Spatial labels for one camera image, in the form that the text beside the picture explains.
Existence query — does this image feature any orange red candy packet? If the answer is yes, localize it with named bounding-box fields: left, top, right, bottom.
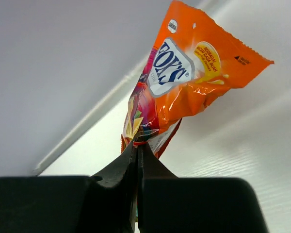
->
left=121, top=0, right=273, bottom=157

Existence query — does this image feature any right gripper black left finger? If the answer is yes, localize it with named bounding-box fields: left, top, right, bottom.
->
left=0, top=144, right=137, bottom=233

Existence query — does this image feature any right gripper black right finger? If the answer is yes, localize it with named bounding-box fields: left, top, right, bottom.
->
left=137, top=144, right=268, bottom=233

